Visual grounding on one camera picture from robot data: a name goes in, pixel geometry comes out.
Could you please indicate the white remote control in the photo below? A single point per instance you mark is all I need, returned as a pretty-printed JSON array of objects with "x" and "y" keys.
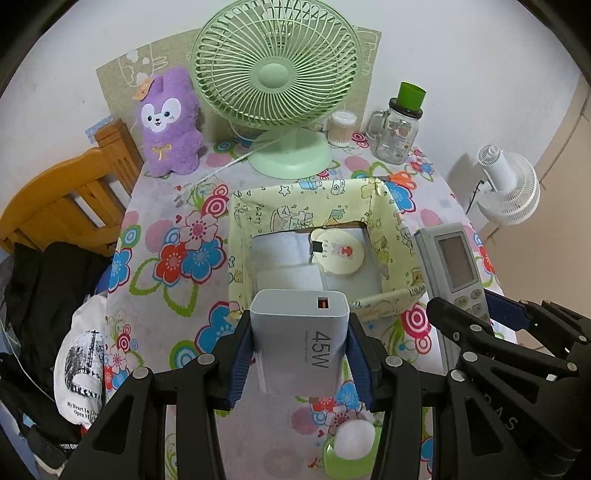
[{"x": 455, "y": 258}]

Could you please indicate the cotton swab jar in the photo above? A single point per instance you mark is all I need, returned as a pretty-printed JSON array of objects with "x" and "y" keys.
[{"x": 342, "y": 131}]

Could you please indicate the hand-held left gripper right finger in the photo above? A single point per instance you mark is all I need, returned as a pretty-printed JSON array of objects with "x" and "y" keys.
[{"x": 362, "y": 369}]

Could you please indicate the light green oval case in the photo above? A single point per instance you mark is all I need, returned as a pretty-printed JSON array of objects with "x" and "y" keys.
[{"x": 341, "y": 468}]

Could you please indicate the white standing fan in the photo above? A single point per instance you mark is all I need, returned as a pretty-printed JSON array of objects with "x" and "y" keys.
[{"x": 512, "y": 184}]

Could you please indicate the floral tablecloth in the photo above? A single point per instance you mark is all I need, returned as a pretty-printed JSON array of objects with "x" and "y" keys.
[{"x": 152, "y": 295}]

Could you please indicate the orange scissors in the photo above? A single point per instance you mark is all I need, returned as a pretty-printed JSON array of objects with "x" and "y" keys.
[{"x": 404, "y": 177}]

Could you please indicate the green plastic cup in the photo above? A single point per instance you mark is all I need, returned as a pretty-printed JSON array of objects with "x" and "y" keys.
[{"x": 412, "y": 94}]

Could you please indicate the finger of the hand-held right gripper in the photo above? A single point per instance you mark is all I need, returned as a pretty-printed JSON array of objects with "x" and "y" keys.
[
  {"x": 461, "y": 330},
  {"x": 505, "y": 311}
]

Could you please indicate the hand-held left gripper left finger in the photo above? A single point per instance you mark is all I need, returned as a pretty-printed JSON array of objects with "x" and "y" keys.
[{"x": 238, "y": 364}]

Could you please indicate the dark clothes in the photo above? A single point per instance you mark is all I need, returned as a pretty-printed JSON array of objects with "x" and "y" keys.
[{"x": 51, "y": 277}]

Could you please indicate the blue patterned paper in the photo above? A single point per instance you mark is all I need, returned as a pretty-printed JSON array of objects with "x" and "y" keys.
[{"x": 99, "y": 127}]

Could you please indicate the yellow printed box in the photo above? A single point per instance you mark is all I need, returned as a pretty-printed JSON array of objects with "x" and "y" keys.
[{"x": 277, "y": 207}]

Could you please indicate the green desk fan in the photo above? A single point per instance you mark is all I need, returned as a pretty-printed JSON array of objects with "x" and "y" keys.
[{"x": 272, "y": 74}]

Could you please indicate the wooden chair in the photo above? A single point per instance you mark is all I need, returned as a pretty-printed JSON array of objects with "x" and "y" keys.
[{"x": 60, "y": 194}]

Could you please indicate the white charger grey print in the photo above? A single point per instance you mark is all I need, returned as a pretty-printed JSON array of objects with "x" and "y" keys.
[{"x": 300, "y": 350}]

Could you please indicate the small white round ball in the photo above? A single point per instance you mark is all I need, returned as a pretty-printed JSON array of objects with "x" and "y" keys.
[{"x": 355, "y": 438}]

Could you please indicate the white printed bag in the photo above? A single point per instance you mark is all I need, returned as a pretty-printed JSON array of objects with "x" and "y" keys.
[{"x": 83, "y": 355}]

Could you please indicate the round cream compact mirror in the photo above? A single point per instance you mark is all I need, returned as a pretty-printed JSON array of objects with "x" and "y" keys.
[{"x": 341, "y": 251}]

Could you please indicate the purple plush rabbit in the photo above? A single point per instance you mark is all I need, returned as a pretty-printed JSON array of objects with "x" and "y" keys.
[{"x": 168, "y": 134}]

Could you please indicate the glass jar mug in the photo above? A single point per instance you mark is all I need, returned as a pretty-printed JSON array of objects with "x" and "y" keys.
[{"x": 397, "y": 138}]

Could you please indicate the beige cabinet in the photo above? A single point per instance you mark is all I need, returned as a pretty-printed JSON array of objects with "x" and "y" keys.
[{"x": 570, "y": 147}]

